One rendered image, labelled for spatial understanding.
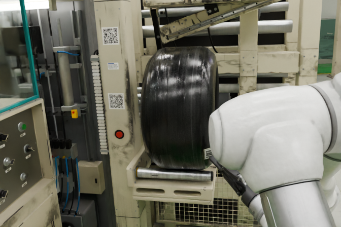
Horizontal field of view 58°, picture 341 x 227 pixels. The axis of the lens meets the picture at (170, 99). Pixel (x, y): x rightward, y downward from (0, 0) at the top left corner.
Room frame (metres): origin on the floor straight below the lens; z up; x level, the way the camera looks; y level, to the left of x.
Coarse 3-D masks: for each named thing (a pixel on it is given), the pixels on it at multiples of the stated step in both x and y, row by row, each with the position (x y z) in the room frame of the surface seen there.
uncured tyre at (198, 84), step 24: (168, 48) 1.36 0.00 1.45; (192, 48) 1.33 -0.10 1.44; (144, 72) 1.27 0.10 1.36; (168, 72) 1.20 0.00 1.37; (192, 72) 1.18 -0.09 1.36; (216, 72) 1.49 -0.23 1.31; (144, 96) 1.18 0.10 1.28; (168, 96) 1.14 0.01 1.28; (192, 96) 1.12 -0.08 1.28; (216, 96) 1.55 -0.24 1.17; (144, 120) 1.15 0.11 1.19; (168, 120) 1.12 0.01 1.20; (192, 120) 1.10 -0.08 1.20; (144, 144) 1.19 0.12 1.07; (168, 144) 1.12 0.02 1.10; (192, 144) 1.10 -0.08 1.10; (168, 168) 1.25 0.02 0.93; (192, 168) 1.20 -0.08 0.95
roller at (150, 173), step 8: (144, 168) 1.28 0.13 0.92; (152, 168) 1.27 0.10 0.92; (160, 168) 1.27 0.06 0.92; (144, 176) 1.26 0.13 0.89; (152, 176) 1.25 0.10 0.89; (160, 176) 1.24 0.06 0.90; (168, 176) 1.24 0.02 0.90; (176, 176) 1.23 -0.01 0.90; (184, 176) 1.22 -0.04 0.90; (192, 176) 1.22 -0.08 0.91; (200, 176) 1.21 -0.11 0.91; (208, 176) 1.20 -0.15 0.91
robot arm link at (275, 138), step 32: (256, 96) 0.52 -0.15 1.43; (288, 96) 0.51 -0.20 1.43; (320, 96) 0.51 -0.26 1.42; (224, 128) 0.49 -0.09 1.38; (256, 128) 0.47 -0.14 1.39; (288, 128) 0.47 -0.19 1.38; (320, 128) 0.48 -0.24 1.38; (224, 160) 0.48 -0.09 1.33; (256, 160) 0.46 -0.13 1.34; (288, 160) 0.44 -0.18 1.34; (320, 160) 0.46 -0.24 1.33; (256, 192) 0.47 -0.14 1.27; (288, 192) 0.43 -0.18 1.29; (320, 192) 0.43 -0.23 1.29; (288, 224) 0.40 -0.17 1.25; (320, 224) 0.39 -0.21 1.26
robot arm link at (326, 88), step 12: (312, 84) 0.56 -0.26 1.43; (324, 84) 0.54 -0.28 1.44; (336, 84) 0.52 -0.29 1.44; (324, 96) 0.51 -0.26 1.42; (336, 96) 0.51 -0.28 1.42; (336, 108) 0.50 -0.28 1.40; (336, 120) 0.49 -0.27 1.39; (336, 132) 0.49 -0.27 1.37; (336, 144) 0.49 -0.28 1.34; (336, 156) 0.56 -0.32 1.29
